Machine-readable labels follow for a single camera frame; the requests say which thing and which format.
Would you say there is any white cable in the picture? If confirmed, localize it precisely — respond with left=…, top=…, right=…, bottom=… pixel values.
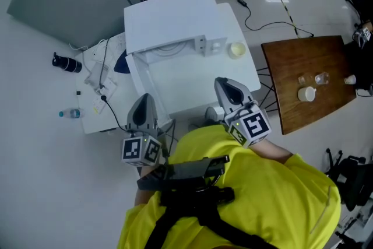
left=68, top=37, right=109, bottom=59

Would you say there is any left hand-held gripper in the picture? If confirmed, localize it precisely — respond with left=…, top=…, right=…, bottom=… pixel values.
left=121, top=93, right=163, bottom=167

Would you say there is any black insulated bottle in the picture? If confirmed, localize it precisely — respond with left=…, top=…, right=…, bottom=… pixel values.
left=52, top=51, right=83, bottom=73

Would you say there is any black chest mount harness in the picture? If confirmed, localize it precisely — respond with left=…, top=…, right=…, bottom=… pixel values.
left=136, top=155, right=280, bottom=249

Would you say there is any wooden side table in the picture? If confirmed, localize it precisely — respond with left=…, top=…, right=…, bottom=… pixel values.
left=256, top=35, right=358, bottom=136

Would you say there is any clear drinking glass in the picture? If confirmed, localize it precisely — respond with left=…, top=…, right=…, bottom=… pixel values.
left=314, top=71, right=331, bottom=86
left=297, top=75, right=314, bottom=86

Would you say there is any person's right forearm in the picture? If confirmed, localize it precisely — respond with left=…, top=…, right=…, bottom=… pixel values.
left=250, top=139, right=294, bottom=167

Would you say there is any black power cable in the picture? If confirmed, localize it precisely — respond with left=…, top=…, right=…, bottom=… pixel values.
left=100, top=94, right=129, bottom=132

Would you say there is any black power brick with cable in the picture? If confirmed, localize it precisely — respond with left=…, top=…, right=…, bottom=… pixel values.
left=217, top=0, right=315, bottom=38

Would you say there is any person's left forearm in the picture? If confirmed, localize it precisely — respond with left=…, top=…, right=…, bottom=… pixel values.
left=134, top=166, right=164, bottom=209

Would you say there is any white power strip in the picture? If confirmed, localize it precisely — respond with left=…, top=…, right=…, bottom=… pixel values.
left=92, top=78, right=118, bottom=114

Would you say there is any white plate in microwave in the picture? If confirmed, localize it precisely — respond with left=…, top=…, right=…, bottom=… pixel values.
left=151, top=42, right=188, bottom=58

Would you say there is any white microwave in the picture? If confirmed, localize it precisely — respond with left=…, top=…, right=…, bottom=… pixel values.
left=124, top=0, right=228, bottom=126

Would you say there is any grey metal cabinet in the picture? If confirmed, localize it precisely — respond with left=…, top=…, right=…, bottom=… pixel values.
left=6, top=0, right=132, bottom=50

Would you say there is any white handled mug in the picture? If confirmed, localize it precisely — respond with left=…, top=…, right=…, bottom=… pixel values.
left=297, top=86, right=318, bottom=103

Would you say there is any clear plastic water bottle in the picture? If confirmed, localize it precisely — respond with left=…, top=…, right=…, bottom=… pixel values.
left=58, top=107, right=86, bottom=120

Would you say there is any yellow shirt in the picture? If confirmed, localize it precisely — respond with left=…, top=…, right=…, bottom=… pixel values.
left=116, top=124, right=342, bottom=249

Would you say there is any person's grey shoe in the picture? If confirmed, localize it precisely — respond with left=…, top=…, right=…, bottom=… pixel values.
left=205, top=107, right=220, bottom=126

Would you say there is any dark blue cloth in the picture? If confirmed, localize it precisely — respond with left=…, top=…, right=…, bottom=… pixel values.
left=112, top=49, right=131, bottom=74

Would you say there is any white cup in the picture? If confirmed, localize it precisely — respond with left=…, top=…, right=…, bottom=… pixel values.
left=227, top=41, right=247, bottom=60

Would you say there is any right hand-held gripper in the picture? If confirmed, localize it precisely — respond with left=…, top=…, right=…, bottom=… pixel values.
left=214, top=77, right=272, bottom=149

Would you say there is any black office chair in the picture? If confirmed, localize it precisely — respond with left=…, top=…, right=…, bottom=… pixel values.
left=324, top=148, right=373, bottom=212

